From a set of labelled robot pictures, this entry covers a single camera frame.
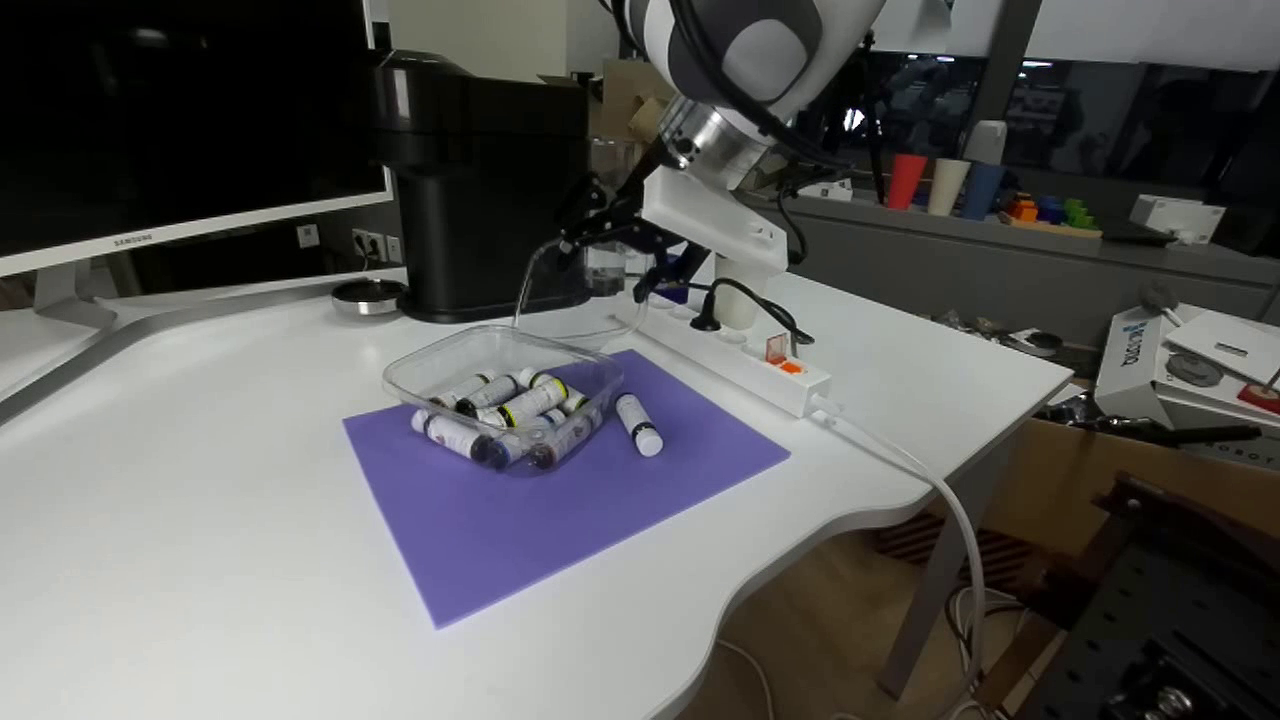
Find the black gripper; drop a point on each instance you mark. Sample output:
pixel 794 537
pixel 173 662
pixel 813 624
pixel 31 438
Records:
pixel 622 214

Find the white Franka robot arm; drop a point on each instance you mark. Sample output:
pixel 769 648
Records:
pixel 761 52

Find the small glass jar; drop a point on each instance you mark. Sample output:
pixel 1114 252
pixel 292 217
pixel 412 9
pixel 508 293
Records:
pixel 607 267

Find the white power strip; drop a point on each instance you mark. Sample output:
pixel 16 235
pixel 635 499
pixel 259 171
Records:
pixel 705 348

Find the black coffee machine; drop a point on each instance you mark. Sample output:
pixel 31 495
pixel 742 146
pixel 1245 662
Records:
pixel 483 185

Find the small clear plastic cap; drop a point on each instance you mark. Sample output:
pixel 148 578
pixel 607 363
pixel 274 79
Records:
pixel 778 348

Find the purple mat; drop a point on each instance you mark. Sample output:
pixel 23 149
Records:
pixel 561 532

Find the red cup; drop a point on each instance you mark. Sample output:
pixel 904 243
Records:
pixel 904 180

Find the beige cup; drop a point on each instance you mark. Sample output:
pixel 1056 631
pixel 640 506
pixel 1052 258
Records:
pixel 945 185

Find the blue cup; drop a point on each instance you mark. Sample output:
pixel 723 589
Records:
pixel 986 195

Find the white cup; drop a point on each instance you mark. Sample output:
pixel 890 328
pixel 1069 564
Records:
pixel 991 140

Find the gray cabinet counter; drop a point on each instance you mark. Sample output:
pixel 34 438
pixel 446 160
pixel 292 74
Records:
pixel 1013 274

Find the small orange toy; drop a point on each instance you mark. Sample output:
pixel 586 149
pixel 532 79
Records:
pixel 1023 209

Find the small blue toy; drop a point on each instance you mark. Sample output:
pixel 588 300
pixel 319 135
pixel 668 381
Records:
pixel 1049 209

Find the white framed monitor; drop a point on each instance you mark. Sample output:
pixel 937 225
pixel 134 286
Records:
pixel 173 123

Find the small green toy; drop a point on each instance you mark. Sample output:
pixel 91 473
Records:
pixel 1076 214

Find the gray table leg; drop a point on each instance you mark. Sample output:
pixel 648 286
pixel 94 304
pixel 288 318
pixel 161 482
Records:
pixel 925 602

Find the white box with blue print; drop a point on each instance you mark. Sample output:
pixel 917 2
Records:
pixel 1131 365

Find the plain white box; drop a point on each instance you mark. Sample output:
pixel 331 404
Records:
pixel 1181 217

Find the white box with red print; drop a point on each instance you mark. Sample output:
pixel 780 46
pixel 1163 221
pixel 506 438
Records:
pixel 1224 355

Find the black perforated stand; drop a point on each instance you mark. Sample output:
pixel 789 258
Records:
pixel 1174 624

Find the white wrist mount plate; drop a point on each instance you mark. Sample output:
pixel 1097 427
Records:
pixel 723 225

